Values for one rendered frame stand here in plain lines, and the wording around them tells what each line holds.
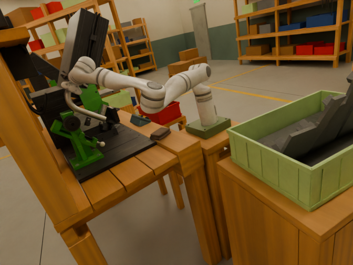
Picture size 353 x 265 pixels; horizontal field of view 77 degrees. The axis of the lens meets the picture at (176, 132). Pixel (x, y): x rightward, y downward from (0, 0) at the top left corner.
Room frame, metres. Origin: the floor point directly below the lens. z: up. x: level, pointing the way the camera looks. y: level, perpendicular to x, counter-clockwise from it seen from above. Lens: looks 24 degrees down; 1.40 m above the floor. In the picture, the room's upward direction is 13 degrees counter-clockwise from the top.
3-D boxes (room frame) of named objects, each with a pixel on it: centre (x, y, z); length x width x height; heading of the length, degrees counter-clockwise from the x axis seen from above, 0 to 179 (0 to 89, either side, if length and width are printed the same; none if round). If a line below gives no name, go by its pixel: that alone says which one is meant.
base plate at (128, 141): (1.44, 0.57, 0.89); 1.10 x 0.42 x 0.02; 30
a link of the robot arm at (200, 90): (1.17, -0.19, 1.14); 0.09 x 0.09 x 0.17; 53
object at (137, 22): (10.07, 1.74, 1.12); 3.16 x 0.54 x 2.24; 111
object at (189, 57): (7.84, -0.91, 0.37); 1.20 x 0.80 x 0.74; 119
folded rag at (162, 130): (1.13, 0.09, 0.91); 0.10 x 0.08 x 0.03; 134
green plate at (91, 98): (1.41, 0.48, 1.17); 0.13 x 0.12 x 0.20; 30
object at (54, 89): (1.46, 0.75, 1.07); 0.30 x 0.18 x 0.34; 30
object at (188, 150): (1.58, 0.33, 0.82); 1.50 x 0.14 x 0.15; 30
